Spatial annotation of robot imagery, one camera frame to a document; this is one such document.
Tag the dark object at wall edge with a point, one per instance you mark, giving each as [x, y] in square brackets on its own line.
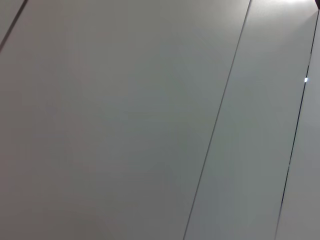
[318, 3]

